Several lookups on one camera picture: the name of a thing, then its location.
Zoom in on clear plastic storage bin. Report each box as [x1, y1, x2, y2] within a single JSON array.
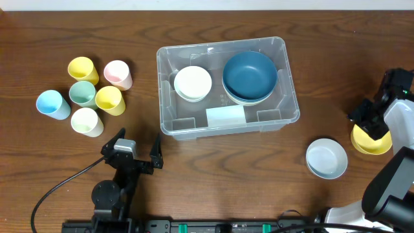
[[157, 36, 300, 140]]

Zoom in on small white bowl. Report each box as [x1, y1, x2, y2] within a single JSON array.
[[174, 66, 212, 102]]

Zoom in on pink cup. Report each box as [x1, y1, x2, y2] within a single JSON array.
[[103, 60, 133, 91]]

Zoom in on dark blue bowl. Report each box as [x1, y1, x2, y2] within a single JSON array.
[[223, 85, 274, 106], [222, 51, 278, 102]]

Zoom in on small grey bowl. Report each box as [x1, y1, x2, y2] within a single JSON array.
[[305, 139, 348, 179]]

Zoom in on green cup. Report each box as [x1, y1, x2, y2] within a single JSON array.
[[69, 81, 98, 110]]

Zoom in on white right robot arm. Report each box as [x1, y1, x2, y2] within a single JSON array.
[[323, 100, 413, 232]]

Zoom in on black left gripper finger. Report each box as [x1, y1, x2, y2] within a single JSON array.
[[101, 128, 125, 155], [149, 134, 164, 169]]

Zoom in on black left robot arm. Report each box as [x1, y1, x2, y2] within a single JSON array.
[[91, 128, 164, 233]]

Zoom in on small yellow bowl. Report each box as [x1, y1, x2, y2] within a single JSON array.
[[350, 124, 392, 155]]

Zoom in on yellow cup rear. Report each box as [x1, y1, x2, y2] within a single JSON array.
[[67, 56, 99, 85]]

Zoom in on light blue cup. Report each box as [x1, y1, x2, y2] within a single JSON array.
[[36, 90, 71, 120]]

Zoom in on yellow cup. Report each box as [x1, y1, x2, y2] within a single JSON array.
[[67, 56, 99, 85], [95, 86, 125, 116]]

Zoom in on yellow cup front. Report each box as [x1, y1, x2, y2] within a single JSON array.
[[95, 86, 125, 116]]

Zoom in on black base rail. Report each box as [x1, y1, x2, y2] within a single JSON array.
[[61, 217, 309, 233]]

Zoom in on beige bowl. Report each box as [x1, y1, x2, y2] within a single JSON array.
[[226, 92, 268, 106]]

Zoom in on cream white cup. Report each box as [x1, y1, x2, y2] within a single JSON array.
[[71, 107, 104, 137]]

